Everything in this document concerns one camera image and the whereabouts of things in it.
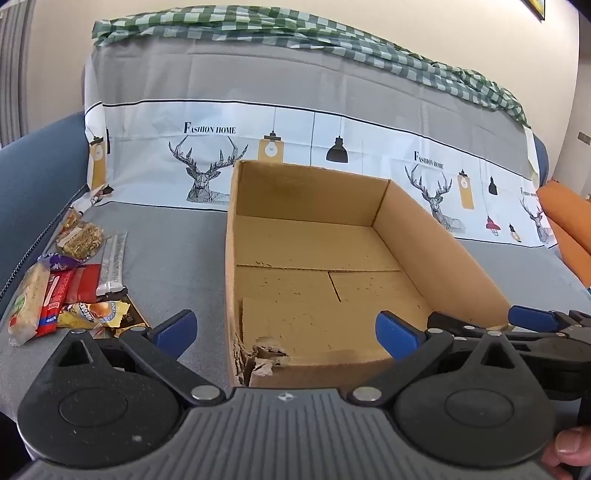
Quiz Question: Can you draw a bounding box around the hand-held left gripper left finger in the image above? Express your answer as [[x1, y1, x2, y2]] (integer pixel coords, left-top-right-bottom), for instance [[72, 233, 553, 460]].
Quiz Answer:
[[46, 309, 227, 408]]

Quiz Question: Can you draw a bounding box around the peanut packet with green label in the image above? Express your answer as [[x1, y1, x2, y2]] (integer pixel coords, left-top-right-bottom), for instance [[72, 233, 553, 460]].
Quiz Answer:
[[7, 261, 51, 347]]

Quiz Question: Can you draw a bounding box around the golden candy with red ends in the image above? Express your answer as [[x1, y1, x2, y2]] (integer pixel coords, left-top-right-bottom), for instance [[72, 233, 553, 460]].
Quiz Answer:
[[58, 208, 85, 234]]

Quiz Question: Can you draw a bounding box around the yellow snack packet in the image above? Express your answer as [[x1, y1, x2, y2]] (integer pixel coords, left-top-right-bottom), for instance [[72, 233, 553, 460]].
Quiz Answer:
[[55, 299, 131, 330]]

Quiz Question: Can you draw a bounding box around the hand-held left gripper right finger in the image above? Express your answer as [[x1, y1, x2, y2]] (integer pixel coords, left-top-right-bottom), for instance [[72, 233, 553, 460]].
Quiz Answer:
[[346, 311, 527, 409]]

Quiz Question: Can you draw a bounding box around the red and white snack packet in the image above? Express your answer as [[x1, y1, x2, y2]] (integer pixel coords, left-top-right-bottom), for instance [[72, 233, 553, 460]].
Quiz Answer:
[[34, 270, 77, 339]]

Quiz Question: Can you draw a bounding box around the dark brown snack packet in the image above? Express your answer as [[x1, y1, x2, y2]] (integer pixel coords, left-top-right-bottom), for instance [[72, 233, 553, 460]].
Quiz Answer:
[[92, 295, 151, 339]]

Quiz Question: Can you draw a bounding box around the person's right hand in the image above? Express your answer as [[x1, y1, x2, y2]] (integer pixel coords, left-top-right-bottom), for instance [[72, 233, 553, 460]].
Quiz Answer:
[[540, 425, 591, 480]]

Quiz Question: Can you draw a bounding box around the blue sofa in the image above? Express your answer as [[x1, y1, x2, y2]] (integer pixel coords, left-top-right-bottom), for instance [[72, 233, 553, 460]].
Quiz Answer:
[[0, 113, 550, 324]]

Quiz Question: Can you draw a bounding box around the purple snack packet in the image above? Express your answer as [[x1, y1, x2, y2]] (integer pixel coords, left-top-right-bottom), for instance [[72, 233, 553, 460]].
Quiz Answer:
[[39, 253, 88, 273]]

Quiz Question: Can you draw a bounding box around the brown cardboard box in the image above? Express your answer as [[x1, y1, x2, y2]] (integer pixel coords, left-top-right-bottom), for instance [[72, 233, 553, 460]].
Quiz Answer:
[[225, 159, 527, 388]]

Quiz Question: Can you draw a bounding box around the orange cushion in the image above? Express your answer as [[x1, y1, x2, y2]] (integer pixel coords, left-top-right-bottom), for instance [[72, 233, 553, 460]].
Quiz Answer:
[[536, 181, 591, 283]]

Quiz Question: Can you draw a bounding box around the grey curtain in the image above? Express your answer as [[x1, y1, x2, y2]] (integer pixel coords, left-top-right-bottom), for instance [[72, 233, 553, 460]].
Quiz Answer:
[[0, 0, 36, 148]]

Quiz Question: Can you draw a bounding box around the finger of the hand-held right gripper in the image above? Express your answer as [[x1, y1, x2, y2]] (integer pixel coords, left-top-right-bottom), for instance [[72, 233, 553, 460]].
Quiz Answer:
[[508, 306, 579, 334], [427, 312, 518, 341]]

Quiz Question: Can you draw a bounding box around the green checked cloth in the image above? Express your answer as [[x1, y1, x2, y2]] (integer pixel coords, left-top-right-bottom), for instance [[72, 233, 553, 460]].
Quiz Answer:
[[91, 4, 532, 128]]

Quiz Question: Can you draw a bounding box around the clear peanut brittle packet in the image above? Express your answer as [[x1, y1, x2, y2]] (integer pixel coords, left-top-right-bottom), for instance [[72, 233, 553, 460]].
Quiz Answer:
[[56, 220, 106, 262]]

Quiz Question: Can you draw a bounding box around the long silver snack packet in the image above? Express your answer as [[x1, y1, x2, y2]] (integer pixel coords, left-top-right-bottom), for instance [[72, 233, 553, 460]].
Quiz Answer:
[[95, 230, 129, 296]]

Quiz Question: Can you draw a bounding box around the dark red snack packet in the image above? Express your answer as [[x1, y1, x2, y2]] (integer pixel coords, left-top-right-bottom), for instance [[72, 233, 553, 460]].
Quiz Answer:
[[69, 264, 103, 305]]

